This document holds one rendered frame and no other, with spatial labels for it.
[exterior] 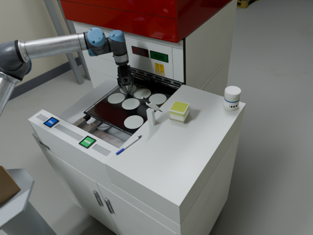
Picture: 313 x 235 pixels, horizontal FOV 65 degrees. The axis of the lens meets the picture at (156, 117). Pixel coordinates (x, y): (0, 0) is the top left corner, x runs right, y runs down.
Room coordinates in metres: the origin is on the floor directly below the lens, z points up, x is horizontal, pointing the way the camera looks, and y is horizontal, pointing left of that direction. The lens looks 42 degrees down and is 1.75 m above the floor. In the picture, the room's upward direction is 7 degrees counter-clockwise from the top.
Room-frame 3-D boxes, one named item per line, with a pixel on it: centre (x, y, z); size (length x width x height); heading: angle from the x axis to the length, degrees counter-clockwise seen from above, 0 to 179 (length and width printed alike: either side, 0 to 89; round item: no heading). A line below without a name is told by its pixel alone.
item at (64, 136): (0.85, 0.41, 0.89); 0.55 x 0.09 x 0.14; 51
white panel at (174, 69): (1.39, 0.14, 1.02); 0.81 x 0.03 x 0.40; 51
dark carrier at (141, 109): (1.09, 0.13, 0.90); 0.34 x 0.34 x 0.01; 51
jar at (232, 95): (0.89, -0.36, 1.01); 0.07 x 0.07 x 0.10
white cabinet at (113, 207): (0.96, 0.14, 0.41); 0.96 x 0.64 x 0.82; 51
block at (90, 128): (0.92, 0.35, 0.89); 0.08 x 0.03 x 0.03; 141
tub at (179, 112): (0.85, -0.11, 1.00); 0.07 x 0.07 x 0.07; 60
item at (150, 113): (0.85, 0.01, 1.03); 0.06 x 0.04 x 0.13; 141
